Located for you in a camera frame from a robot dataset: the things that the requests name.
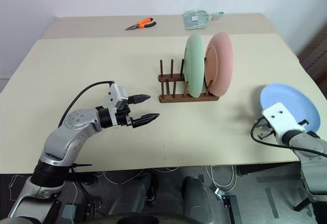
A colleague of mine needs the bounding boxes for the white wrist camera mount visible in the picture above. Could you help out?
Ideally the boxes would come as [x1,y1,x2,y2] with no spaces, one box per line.
[104,82,130,128]
[262,102,307,143]

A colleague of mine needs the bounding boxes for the dark rounded shape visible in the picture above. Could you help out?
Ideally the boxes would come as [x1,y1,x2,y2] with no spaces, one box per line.
[182,176,213,222]
[109,174,159,212]

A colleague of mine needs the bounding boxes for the red and white wires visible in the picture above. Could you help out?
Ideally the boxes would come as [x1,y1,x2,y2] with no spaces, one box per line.
[93,167,179,187]

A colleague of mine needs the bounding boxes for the green plate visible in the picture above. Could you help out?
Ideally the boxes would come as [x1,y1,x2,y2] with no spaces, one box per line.
[183,33,205,98]

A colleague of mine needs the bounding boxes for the blue plate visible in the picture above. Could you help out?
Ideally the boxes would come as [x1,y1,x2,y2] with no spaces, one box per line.
[260,83,321,133]

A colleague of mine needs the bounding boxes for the wooden dish rack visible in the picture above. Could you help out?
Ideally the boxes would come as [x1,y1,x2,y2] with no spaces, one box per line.
[157,58,220,104]

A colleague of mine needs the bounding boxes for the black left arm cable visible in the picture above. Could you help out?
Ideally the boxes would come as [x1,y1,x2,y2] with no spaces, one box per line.
[58,80,114,128]

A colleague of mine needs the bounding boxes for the black electronics box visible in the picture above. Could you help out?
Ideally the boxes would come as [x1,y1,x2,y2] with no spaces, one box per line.
[62,200,104,220]

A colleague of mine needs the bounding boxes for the clear plastic bag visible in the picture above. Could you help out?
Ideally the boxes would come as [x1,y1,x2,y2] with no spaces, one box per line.
[182,9,213,31]

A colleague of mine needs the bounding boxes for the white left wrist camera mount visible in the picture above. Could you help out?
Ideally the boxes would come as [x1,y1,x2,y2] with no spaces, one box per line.
[104,82,130,128]

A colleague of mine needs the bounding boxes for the pink plate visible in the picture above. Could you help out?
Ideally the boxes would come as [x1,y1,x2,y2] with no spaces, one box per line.
[204,31,235,98]

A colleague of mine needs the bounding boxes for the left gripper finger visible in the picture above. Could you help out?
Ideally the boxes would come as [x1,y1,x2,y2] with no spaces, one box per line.
[131,113,160,128]
[128,94,152,105]

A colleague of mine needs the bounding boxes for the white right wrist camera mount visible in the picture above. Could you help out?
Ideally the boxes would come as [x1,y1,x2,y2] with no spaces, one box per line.
[262,102,307,143]

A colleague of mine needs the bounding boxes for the black metal bracket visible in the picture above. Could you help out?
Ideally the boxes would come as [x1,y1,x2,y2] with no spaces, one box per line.
[216,187,242,224]

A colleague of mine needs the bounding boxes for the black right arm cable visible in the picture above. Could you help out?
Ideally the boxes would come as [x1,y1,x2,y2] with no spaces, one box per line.
[250,118,327,158]

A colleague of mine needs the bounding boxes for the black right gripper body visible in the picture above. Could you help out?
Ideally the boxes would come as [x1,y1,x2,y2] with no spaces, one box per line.
[255,119,275,139]

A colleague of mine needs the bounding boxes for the orange handled pliers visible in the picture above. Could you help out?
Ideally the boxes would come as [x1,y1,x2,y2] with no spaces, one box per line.
[124,17,157,31]

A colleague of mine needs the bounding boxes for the white cable under table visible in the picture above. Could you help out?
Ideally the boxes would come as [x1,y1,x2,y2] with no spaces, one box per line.
[205,165,237,194]

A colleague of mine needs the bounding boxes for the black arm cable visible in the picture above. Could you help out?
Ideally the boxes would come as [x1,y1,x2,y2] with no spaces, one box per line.
[250,118,327,158]
[58,80,114,128]

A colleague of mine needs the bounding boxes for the clear plastic handle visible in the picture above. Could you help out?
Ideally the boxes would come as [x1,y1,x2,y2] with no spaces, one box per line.
[210,11,225,21]

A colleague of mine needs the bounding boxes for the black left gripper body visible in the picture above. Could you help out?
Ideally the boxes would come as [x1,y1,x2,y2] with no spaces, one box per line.
[114,105,134,128]

